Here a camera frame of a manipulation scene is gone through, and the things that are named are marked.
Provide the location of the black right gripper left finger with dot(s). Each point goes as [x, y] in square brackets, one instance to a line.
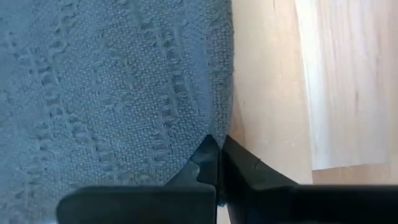
[140, 205]

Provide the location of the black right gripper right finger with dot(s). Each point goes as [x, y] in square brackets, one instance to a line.
[295, 205]

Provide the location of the grey towel with white checks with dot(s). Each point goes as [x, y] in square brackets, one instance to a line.
[109, 93]

